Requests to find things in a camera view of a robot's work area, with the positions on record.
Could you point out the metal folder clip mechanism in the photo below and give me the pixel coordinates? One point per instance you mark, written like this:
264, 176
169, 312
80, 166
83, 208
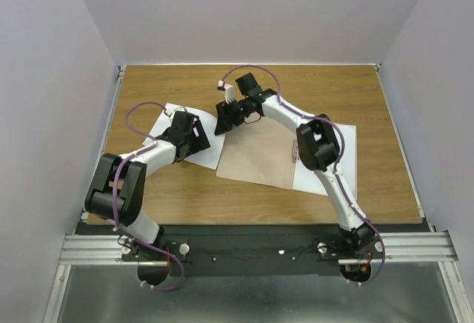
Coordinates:
295, 151

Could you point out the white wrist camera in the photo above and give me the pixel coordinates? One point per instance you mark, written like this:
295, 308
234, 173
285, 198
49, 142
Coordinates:
227, 90
181, 108

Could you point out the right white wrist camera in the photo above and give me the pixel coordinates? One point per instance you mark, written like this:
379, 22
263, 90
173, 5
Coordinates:
227, 90

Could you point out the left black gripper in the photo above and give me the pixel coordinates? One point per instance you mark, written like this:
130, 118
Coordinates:
201, 143

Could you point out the aluminium frame rail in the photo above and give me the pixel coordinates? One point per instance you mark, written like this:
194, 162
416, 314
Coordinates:
90, 250

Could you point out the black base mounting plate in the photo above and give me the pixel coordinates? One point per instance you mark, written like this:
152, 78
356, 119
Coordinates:
246, 250

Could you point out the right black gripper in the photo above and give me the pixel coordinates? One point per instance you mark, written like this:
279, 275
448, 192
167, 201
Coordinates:
224, 124

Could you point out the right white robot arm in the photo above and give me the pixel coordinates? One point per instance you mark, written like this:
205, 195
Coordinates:
321, 145

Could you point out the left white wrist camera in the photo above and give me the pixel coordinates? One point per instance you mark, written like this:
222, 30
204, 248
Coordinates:
181, 108

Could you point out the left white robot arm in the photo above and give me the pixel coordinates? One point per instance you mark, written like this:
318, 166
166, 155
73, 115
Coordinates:
116, 191

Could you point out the tan paper folder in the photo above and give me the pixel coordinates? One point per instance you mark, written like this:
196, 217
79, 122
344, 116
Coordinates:
260, 153

